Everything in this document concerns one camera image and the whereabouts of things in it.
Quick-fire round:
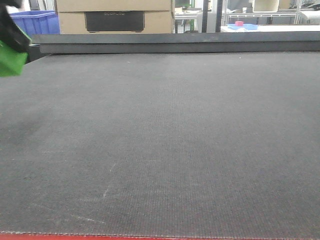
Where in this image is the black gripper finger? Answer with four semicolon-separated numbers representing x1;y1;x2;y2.
0;0;31;53

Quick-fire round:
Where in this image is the green toy block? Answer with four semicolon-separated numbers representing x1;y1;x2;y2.
0;41;28;77

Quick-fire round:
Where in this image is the blue plastic bin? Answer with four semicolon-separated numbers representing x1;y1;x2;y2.
10;10;60;37

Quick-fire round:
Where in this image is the black conveyor belt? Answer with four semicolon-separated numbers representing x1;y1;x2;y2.
0;52;320;240

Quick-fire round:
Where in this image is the pink block on tray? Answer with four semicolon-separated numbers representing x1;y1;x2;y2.
234;21;244;27

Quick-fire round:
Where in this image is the white bin on shelf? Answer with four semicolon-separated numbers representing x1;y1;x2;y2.
252;0;280;13

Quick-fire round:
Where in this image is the large cardboard box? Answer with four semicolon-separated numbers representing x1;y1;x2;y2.
56;0;175;35

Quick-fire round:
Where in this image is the blue flat tray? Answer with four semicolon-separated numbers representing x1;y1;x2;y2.
227;23;258;31

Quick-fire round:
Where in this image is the black vertical post left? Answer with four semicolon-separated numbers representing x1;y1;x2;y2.
201;0;209;33

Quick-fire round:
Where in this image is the black vertical post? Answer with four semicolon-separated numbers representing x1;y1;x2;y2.
201;0;209;33
215;0;223;33

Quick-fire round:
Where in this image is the black vertical post right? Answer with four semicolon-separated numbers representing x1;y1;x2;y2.
215;0;223;33

